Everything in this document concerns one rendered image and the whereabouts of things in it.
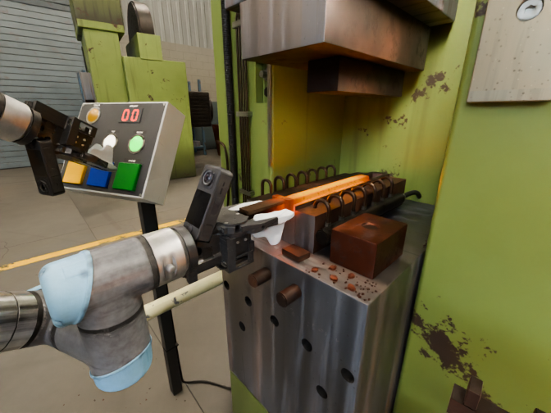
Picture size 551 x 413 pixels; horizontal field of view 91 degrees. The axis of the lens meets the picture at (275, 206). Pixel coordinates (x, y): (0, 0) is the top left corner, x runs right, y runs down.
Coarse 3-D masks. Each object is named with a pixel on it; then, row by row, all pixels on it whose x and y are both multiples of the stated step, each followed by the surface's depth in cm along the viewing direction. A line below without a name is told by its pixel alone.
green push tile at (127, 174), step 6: (120, 162) 74; (120, 168) 74; (126, 168) 73; (132, 168) 72; (138, 168) 72; (120, 174) 73; (126, 174) 73; (132, 174) 72; (138, 174) 72; (114, 180) 74; (120, 180) 73; (126, 180) 72; (132, 180) 72; (114, 186) 73; (120, 186) 72; (126, 186) 72; (132, 186) 71
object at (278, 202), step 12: (348, 180) 69; (360, 180) 71; (300, 192) 59; (312, 192) 59; (324, 192) 60; (252, 204) 50; (264, 204) 50; (276, 204) 50; (288, 204) 52; (252, 216) 48
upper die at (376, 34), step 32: (256, 0) 48; (288, 0) 43; (320, 0) 39; (352, 0) 42; (384, 0) 48; (256, 32) 49; (288, 32) 44; (320, 32) 40; (352, 32) 44; (384, 32) 51; (416, 32) 60; (288, 64) 59; (384, 64) 59; (416, 64) 64
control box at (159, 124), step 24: (96, 120) 82; (120, 120) 78; (144, 120) 76; (168, 120) 76; (120, 144) 77; (144, 144) 74; (168, 144) 77; (144, 168) 72; (168, 168) 78; (96, 192) 76; (120, 192) 73; (144, 192) 71
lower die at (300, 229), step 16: (336, 176) 85; (288, 192) 65; (336, 192) 62; (368, 192) 64; (400, 192) 76; (304, 208) 53; (320, 208) 53; (336, 208) 54; (288, 224) 55; (304, 224) 52; (320, 224) 51; (288, 240) 56; (304, 240) 53
